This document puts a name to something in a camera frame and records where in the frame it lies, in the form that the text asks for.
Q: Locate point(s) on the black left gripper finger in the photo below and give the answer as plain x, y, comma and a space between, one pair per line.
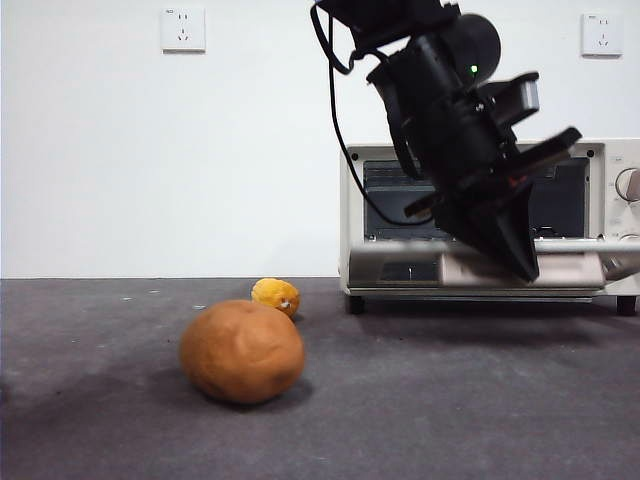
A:
485, 230
525, 225

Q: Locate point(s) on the brown potato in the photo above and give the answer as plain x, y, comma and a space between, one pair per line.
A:
240, 350

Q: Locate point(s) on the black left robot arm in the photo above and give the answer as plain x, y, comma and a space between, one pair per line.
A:
450, 125

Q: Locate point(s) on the cream Toshiba toaster oven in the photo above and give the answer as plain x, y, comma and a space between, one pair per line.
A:
615, 210

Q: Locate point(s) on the beige oven knob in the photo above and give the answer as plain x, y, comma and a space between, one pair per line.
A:
631, 265
629, 185

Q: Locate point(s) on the yellow corn cob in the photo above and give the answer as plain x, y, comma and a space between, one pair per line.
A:
272, 292

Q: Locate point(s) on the white wall socket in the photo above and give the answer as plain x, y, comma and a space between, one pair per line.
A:
602, 35
183, 30

